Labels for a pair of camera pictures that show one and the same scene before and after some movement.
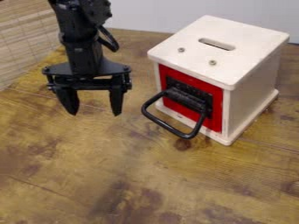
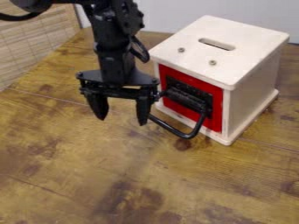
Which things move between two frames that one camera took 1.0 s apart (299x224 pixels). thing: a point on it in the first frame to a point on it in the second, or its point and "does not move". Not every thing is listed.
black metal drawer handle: [184, 99] does not move
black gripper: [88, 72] to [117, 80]
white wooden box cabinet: [236, 58] does not move
